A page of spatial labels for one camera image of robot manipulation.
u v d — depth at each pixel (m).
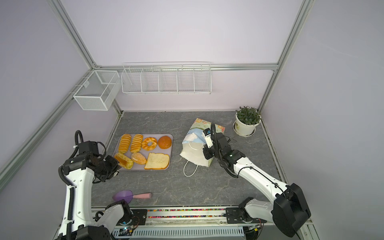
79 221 0.39
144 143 0.99
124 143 0.98
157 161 0.92
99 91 0.99
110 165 0.65
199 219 0.74
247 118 0.94
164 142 0.97
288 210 0.40
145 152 0.96
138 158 0.89
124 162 0.88
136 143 0.99
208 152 0.72
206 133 0.71
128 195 0.79
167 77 0.99
